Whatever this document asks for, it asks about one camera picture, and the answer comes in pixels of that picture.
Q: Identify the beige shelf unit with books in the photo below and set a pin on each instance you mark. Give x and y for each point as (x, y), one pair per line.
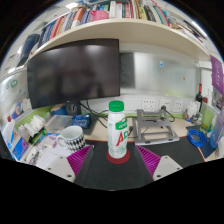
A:
(126, 30)

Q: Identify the white wall socket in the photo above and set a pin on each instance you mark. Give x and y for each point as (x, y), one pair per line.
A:
(178, 106)
(149, 104)
(166, 104)

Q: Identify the white tissue stack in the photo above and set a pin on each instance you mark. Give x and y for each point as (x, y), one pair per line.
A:
(35, 125)

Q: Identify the blue round container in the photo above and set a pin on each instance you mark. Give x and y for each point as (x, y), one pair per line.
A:
(59, 109)

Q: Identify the blue printed small box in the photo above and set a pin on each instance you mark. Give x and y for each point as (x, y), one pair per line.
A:
(81, 120)

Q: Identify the black computer monitor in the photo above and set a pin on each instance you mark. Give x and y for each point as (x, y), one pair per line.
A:
(73, 73)

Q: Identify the flat round red coaster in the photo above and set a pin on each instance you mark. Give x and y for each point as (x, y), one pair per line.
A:
(118, 160)

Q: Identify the clear plastic packet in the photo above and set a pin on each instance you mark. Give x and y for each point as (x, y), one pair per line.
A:
(50, 140)

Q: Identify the purple pennant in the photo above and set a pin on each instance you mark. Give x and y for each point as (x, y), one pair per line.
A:
(217, 75)

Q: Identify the black white checkered mug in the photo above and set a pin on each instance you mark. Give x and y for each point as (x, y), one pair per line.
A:
(74, 138)

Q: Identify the black desk mat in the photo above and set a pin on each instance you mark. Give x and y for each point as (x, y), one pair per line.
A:
(113, 175)

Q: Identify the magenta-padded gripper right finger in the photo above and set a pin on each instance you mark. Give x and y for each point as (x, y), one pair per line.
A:
(149, 160)

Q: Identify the clear plastic box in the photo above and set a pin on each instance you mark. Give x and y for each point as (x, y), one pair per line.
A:
(59, 123)

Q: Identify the grey metal laptop stand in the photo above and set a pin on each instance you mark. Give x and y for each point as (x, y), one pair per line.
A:
(151, 128)

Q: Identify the blue printed package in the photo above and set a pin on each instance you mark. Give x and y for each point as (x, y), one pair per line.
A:
(20, 148)

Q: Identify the white handwritten paper sheet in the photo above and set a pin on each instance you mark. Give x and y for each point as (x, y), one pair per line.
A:
(50, 158)

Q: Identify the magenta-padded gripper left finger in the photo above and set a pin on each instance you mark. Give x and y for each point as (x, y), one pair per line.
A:
(78, 160)

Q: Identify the white green-capped drink bottle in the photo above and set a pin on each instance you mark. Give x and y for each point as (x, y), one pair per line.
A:
(117, 133)

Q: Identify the dark wine bottle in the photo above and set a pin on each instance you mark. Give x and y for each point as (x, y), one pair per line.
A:
(199, 95)

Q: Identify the white round jar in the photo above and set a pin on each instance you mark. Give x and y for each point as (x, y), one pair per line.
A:
(192, 110)

